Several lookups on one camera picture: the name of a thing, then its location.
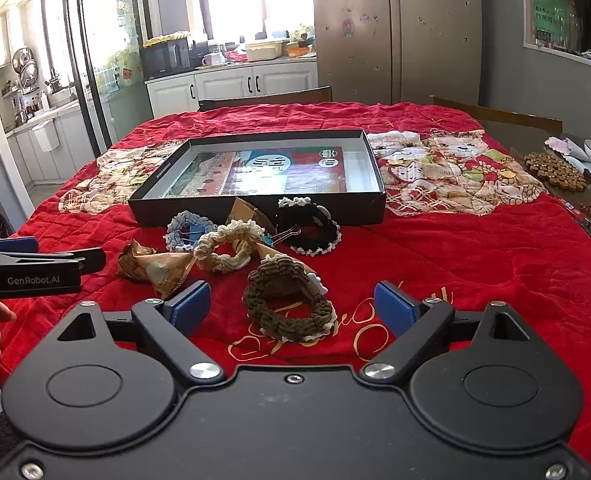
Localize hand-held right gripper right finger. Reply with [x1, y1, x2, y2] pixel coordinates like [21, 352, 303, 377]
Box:
[360, 280, 536, 382]

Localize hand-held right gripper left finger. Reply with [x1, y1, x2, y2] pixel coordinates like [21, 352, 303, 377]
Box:
[56, 280, 224, 382]

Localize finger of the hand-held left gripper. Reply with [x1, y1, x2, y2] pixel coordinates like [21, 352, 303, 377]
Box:
[0, 247, 107, 277]
[0, 236, 40, 256]

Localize cream crochet scrunchie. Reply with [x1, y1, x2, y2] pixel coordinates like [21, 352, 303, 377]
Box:
[194, 220, 267, 275]

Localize blue crochet scrunchie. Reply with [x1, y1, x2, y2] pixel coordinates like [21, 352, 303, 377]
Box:
[164, 211, 220, 253]

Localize olive crochet scrunchie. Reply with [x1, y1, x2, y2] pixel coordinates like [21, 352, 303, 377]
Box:
[242, 254, 337, 345]

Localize black crochet scrunchie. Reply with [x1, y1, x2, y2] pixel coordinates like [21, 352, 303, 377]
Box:
[274, 196, 342, 258]

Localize shallow black cardboard box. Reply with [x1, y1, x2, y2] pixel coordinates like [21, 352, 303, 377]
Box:
[127, 129, 387, 228]

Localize red printed blanket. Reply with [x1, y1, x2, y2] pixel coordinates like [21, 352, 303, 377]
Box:
[0, 101, 591, 467]

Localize white kitchen base cabinets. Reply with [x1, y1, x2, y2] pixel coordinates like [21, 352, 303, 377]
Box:
[4, 101, 102, 187]

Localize white hanging bin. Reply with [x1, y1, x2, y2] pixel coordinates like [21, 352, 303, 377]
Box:
[32, 119, 61, 153]

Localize hanging metal pot lids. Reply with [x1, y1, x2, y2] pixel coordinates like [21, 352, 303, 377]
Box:
[10, 46, 40, 89]

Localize sliding glass door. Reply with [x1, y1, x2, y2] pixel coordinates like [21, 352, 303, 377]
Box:
[40, 0, 152, 157]

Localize wooden trivet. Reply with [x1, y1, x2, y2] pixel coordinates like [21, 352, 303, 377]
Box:
[524, 152, 587, 192]

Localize black microwave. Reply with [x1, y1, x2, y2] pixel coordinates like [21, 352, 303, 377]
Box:
[140, 37, 197, 81]

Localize light wooden chair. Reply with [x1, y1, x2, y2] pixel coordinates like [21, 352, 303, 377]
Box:
[429, 95, 564, 136]

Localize white counter cabinet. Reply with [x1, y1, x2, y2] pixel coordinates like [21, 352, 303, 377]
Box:
[146, 57, 320, 121]

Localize pink doily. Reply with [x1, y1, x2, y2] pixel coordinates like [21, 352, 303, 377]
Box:
[544, 135, 585, 159]

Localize yellow cloth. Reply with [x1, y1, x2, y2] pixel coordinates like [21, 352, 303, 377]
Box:
[143, 31, 192, 47]

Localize cream storage container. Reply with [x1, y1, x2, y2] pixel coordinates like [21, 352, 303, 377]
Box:
[246, 40, 284, 62]

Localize silver refrigerator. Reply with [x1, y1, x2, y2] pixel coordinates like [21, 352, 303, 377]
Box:
[309, 0, 483, 107]

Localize flower bouquet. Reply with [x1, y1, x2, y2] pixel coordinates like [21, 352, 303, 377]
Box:
[288, 23, 317, 47]

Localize green poster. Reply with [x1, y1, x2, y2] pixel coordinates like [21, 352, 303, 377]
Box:
[533, 0, 572, 49]

